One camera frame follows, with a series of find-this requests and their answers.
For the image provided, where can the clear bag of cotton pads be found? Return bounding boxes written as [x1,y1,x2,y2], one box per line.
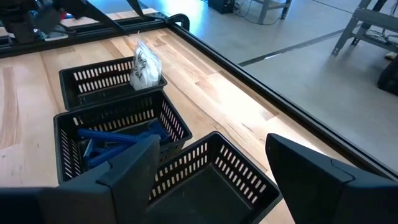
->
[129,39,163,91]

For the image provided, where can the black floor box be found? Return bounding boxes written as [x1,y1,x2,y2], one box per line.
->
[207,0,238,15]

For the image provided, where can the grey metal table legs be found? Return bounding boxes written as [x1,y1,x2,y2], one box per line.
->
[248,0,293,25]

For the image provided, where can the grey metal stand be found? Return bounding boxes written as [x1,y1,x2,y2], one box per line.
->
[331,0,398,57]

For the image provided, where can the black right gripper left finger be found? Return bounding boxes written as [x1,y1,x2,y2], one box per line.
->
[57,134,162,224]

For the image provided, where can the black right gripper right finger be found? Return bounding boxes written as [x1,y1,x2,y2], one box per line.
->
[265,133,389,224]

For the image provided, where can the black plastic basket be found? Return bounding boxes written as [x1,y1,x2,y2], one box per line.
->
[145,131,283,224]
[53,90,193,185]
[58,55,168,111]

